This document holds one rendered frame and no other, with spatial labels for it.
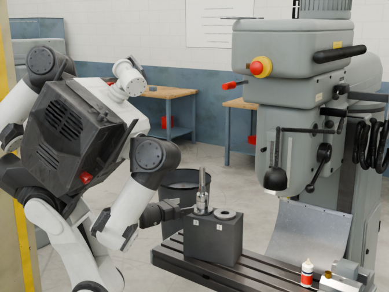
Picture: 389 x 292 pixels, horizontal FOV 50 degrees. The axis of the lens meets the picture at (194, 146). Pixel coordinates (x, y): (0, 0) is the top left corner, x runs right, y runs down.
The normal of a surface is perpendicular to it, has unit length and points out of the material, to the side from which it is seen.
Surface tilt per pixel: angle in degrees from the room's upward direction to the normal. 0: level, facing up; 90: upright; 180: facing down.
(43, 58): 74
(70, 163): 97
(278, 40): 90
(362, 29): 90
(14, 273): 90
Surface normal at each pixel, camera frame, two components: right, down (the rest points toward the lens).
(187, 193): 0.18, 0.33
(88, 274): -0.22, 0.27
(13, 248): 0.82, 0.16
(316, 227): -0.51, -0.23
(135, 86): 0.48, 0.63
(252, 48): -0.57, 0.23
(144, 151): -0.28, -0.07
